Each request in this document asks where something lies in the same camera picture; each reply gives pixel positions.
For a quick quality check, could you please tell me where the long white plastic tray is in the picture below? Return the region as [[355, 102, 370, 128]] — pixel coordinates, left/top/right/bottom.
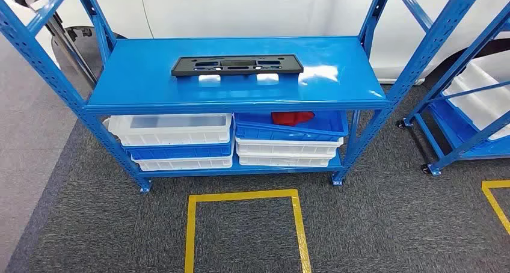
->
[[472, 50, 510, 93], [442, 62, 510, 141]]

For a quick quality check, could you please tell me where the blue metal shelf rack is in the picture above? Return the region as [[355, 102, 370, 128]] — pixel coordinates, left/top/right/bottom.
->
[[0, 0, 489, 194]]

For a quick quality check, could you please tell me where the red part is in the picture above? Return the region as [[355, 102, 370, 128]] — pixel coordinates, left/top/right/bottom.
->
[[271, 111, 316, 127]]

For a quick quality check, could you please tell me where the dark metal support bar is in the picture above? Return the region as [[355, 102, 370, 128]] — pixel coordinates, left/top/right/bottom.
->
[[43, 12, 99, 90]]

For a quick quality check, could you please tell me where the black plastic car part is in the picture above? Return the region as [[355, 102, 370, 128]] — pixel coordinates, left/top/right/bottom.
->
[[171, 54, 304, 78]]

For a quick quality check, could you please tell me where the white plastic bin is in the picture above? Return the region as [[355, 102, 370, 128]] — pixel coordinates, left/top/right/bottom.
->
[[235, 136, 344, 158], [131, 153, 235, 172], [107, 112, 233, 147], [238, 153, 336, 168]]

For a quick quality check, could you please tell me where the blue wheeled shelf rack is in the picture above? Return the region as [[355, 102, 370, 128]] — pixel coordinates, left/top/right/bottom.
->
[[398, 0, 510, 177]]

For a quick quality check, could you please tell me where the white car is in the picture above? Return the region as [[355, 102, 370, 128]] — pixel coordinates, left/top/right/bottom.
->
[[0, 0, 510, 85]]

